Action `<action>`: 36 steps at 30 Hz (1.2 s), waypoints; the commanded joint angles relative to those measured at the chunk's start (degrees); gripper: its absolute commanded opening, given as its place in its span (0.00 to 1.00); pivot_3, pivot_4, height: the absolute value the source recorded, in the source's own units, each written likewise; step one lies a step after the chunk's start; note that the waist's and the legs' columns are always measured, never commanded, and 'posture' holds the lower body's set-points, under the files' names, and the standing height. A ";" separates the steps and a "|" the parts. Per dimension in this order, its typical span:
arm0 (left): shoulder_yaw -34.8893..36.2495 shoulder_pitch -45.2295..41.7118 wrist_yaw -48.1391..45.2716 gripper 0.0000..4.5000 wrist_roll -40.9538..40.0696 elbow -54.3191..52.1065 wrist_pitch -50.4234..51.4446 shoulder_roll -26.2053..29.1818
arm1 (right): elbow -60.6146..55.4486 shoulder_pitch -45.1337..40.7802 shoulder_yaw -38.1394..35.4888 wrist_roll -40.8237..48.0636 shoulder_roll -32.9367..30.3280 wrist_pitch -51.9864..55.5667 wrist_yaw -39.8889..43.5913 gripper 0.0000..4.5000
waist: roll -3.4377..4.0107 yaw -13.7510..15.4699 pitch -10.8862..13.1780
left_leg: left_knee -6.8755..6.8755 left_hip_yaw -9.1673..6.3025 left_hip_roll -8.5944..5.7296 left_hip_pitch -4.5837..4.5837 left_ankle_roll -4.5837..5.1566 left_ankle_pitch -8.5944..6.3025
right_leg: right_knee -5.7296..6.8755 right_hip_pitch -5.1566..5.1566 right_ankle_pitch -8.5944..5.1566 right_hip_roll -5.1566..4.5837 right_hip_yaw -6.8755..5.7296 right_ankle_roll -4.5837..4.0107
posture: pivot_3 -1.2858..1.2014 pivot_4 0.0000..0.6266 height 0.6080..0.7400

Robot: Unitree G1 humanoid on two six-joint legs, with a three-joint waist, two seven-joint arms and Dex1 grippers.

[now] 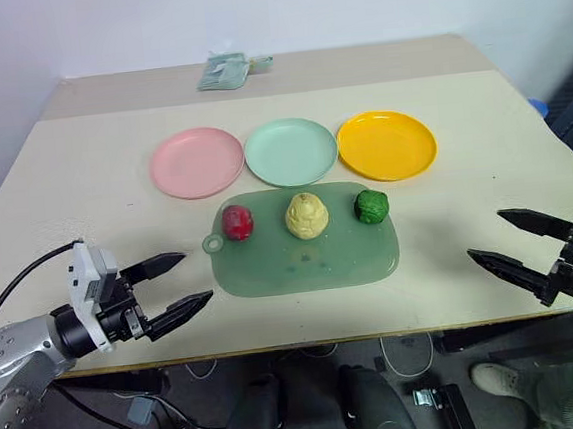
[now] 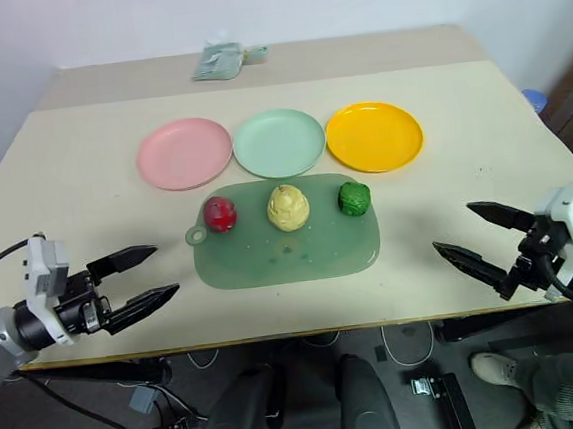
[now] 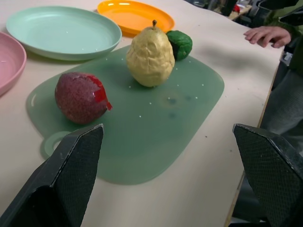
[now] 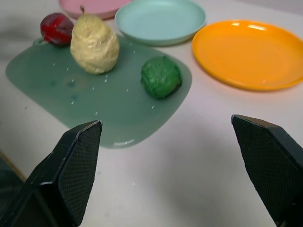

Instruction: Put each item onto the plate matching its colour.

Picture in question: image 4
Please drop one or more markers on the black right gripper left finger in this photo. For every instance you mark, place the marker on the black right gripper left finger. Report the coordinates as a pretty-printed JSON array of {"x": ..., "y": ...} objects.
[{"x": 68, "y": 175}]

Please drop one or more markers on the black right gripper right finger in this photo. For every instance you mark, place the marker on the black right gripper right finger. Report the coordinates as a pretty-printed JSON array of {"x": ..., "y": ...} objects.
[{"x": 272, "y": 165}]

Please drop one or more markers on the orange plate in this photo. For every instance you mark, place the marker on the orange plate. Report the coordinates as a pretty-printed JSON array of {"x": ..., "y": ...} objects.
[{"x": 248, "y": 53}]

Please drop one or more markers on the green toy vegetable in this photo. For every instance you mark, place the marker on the green toy vegetable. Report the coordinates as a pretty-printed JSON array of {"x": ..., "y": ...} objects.
[{"x": 161, "y": 76}]

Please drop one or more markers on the pink plate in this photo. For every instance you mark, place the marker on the pink plate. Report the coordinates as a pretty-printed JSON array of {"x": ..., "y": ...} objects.
[{"x": 92, "y": 7}]

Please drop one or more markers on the light green plate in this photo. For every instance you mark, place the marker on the light green plate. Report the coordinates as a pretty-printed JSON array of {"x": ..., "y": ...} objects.
[{"x": 159, "y": 21}]

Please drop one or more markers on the green cutting mat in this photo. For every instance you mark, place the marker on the green cutting mat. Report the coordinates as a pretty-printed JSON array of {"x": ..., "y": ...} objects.
[{"x": 71, "y": 94}]

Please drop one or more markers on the pale yellow pear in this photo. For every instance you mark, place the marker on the pale yellow pear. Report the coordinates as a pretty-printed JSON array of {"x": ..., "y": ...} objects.
[{"x": 94, "y": 47}]

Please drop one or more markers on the dark red apple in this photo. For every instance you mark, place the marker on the dark red apple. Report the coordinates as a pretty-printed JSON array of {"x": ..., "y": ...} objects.
[{"x": 55, "y": 29}]

